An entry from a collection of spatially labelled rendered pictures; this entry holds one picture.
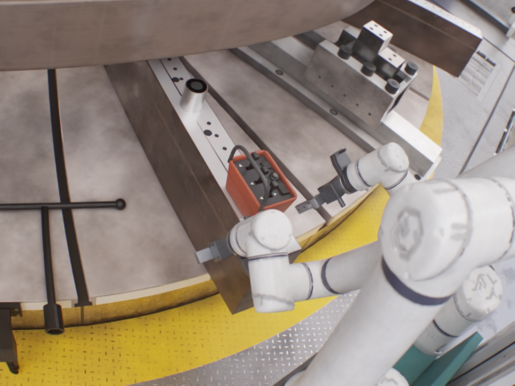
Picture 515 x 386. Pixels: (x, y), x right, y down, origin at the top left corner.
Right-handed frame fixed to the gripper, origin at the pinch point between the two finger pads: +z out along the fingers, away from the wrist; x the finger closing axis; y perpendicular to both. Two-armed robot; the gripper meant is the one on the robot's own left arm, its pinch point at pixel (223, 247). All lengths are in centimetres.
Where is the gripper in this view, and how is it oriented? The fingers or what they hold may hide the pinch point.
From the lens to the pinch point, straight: 140.4
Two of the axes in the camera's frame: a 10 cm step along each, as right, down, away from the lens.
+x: -8.5, 2.9, -4.4
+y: -3.7, -9.2, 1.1
